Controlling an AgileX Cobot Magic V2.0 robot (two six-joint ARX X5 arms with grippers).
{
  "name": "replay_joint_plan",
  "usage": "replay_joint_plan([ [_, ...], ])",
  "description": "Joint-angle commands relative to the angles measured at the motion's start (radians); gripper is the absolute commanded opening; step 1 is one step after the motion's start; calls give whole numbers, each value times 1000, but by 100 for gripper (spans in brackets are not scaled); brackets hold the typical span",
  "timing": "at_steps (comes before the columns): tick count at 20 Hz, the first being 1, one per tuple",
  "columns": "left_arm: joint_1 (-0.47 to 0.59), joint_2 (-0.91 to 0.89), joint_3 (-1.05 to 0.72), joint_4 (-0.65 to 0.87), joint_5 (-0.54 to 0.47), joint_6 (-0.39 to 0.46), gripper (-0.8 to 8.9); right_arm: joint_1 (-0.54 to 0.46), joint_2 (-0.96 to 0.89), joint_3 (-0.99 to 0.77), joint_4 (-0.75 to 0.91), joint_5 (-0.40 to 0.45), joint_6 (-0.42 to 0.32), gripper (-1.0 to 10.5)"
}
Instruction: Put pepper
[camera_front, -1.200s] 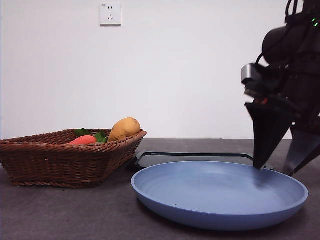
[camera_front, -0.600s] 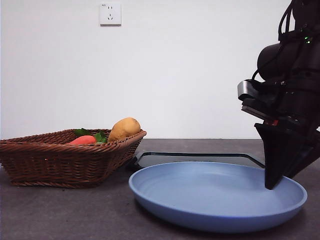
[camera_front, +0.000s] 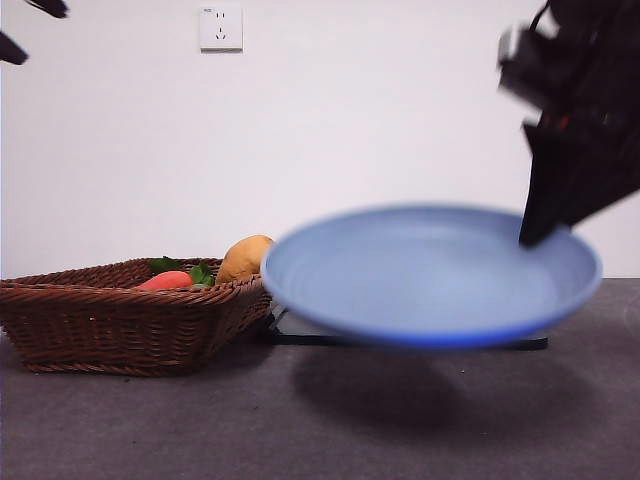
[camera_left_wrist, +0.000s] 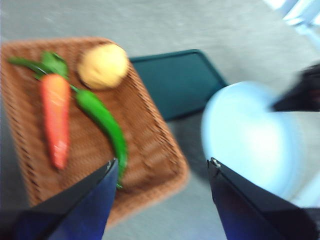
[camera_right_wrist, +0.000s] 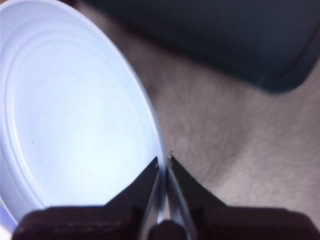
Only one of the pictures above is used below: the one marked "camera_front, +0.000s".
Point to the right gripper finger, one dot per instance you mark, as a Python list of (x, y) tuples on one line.
[(542, 200), (605, 185)]

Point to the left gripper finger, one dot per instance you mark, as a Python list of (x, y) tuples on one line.
[(50, 6), (11, 50)]

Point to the blue round plate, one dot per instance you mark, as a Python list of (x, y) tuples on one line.
[(425, 280)]

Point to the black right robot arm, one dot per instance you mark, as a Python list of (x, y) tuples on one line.
[(595, 65)]

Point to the black flat tray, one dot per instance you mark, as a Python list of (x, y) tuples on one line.
[(310, 340)]

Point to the orange carrot with green leaves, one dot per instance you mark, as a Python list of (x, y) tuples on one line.
[(167, 281)]

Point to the brown wicker basket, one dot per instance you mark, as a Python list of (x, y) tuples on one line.
[(125, 330)]

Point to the yellow-brown potato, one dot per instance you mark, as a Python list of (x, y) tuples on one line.
[(242, 260)]

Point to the white wall socket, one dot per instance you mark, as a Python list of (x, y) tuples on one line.
[(221, 27)]

